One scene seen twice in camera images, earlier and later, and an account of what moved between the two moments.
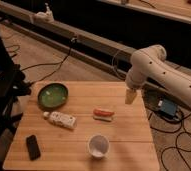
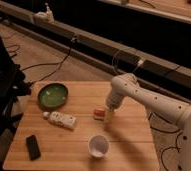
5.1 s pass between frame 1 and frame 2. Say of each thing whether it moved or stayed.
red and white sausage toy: stayed
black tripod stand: stayed
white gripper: moved
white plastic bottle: stayed
